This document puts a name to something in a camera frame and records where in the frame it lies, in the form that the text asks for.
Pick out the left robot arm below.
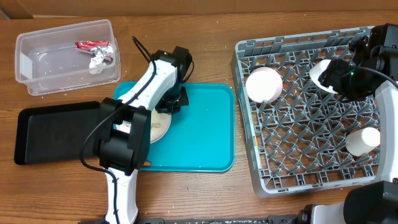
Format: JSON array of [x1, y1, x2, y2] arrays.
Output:
[[94, 47, 193, 223]]

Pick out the white bowl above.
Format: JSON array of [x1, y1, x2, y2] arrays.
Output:
[[309, 59, 337, 94], [245, 67, 283, 103]]

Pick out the small white cup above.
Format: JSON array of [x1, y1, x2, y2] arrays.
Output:
[[346, 127, 381, 156]]

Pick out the white plate with food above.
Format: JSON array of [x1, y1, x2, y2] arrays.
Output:
[[115, 108, 172, 146]]

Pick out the clear plastic bin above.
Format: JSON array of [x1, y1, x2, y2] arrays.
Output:
[[14, 19, 121, 96]]

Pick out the teal serving tray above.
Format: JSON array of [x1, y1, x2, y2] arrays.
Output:
[[112, 81, 236, 173]]

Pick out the red snack wrapper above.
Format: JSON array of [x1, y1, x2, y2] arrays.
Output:
[[75, 40, 114, 60]]

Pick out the peanut shells and rice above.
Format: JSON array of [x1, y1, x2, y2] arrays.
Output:
[[151, 113, 162, 129]]

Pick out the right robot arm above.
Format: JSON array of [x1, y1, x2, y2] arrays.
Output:
[[297, 23, 397, 223]]

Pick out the grey dishwasher rack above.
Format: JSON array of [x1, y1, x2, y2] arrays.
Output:
[[231, 26, 381, 198]]

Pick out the black plastic bin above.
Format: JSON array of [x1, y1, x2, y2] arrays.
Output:
[[14, 101, 100, 165]]

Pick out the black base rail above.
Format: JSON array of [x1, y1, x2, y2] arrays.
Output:
[[134, 215, 297, 224]]

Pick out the white tissue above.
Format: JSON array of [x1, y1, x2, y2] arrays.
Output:
[[89, 53, 106, 75]]

